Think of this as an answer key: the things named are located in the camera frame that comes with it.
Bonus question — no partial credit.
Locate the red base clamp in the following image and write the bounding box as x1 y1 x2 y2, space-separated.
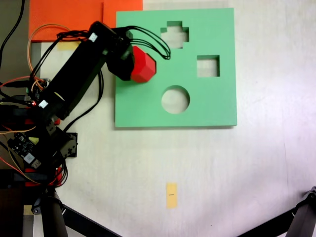
24 166 63 187
23 118 62 125

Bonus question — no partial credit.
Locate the black power circuit board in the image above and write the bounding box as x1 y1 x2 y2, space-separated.
7 132 42 170

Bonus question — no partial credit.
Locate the black usb cable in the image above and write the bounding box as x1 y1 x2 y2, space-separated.
0 95 32 104

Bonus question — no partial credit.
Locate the yellow tape with black mark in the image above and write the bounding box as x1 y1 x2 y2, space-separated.
166 182 178 210

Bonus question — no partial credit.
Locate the black power cable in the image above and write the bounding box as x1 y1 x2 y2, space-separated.
0 0 26 69

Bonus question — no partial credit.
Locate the long orange wire pair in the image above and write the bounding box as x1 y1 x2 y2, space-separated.
26 23 72 82

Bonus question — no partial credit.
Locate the black table clamp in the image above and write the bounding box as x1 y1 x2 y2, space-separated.
0 105 27 124
0 172 49 188

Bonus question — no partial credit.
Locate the black gripper motor cable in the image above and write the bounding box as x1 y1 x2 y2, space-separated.
126 25 171 60

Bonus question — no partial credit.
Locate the green shape-sorting board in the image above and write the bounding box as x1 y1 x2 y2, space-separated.
115 7 237 128

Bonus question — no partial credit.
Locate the black tripod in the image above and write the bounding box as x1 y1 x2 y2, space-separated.
31 186 123 237
237 185 316 237

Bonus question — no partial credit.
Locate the black arm link cable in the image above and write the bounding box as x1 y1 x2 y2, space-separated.
29 28 91 81

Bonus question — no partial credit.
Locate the red octagonal block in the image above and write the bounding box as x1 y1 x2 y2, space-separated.
130 45 157 83

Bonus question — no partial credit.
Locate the short orange wire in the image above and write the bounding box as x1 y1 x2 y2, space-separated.
0 125 37 135

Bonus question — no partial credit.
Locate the black wire pair white tag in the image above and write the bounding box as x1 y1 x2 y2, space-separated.
63 69 104 131

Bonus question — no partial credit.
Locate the small controller circuit board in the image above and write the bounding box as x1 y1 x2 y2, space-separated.
24 78 51 103

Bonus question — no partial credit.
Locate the black plug cable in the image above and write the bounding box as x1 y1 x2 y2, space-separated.
0 79 32 88

